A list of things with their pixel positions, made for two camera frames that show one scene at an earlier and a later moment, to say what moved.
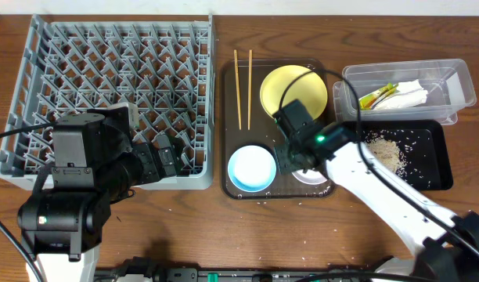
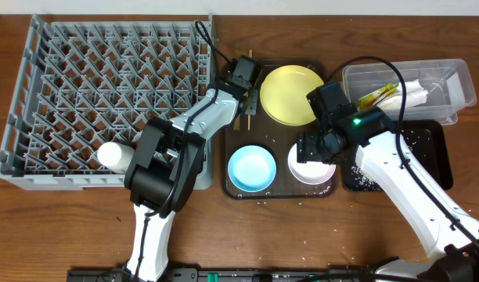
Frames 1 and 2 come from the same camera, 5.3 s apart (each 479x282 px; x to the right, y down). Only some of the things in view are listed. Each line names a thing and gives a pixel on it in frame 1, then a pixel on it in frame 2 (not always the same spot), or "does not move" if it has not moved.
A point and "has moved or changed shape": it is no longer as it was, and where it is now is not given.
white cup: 133,113 has moved or changed shape
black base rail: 142,269 does not move
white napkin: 408,94 does not move
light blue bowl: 251,168 does not move
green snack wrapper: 369,102 does not move
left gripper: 153,171 to 252,99
